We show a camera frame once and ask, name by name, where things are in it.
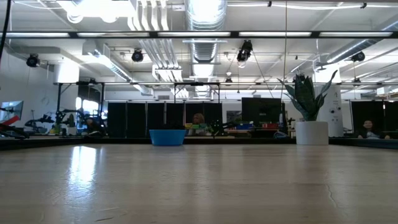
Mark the green snake plant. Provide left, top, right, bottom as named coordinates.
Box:
left=277, top=70, right=339, bottom=123

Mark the red bar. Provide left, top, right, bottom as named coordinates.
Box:
left=1, top=115, right=20, bottom=127

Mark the black hanging camera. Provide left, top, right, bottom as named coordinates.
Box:
left=236, top=39, right=253, bottom=63

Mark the white plant pot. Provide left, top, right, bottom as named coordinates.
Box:
left=294, top=121, right=330, bottom=146

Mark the black overhead frame bar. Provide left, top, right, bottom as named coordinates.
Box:
left=0, top=30, right=398, bottom=39

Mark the white LED light strip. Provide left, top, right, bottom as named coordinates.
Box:
left=0, top=32, right=70, bottom=38
left=239, top=32, right=312, bottom=37
left=319, top=32, right=393, bottom=38
left=157, top=32, right=231, bottom=37

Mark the black partition screen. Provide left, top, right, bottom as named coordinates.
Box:
left=384, top=101, right=398, bottom=131
left=107, top=101, right=223, bottom=139
left=350, top=100, right=385, bottom=131

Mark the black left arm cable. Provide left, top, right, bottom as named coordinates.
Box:
left=0, top=0, right=12, bottom=63

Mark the thin hanging cable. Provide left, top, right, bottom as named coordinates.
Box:
left=281, top=0, right=289, bottom=101

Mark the blue mini bowl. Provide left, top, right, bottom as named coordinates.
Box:
left=149, top=129, right=187, bottom=147

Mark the silver round ventilation duct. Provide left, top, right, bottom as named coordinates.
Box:
left=183, top=0, right=228, bottom=100

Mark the white cylindrical column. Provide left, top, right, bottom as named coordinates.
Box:
left=313, top=63, right=345, bottom=138

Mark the lit grey monitor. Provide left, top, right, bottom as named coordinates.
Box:
left=0, top=100, right=24, bottom=123

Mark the white rectangular air duct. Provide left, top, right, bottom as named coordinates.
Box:
left=81, top=43, right=155, bottom=96

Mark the black background station frame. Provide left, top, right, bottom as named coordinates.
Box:
left=53, top=79, right=106, bottom=138

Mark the person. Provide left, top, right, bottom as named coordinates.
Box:
left=357, top=119, right=391, bottom=140
left=192, top=113, right=206, bottom=126

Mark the black hanging spotlight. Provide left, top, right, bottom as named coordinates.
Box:
left=25, top=53, right=40, bottom=68
left=351, top=51, right=366, bottom=63
left=131, top=49, right=144, bottom=63

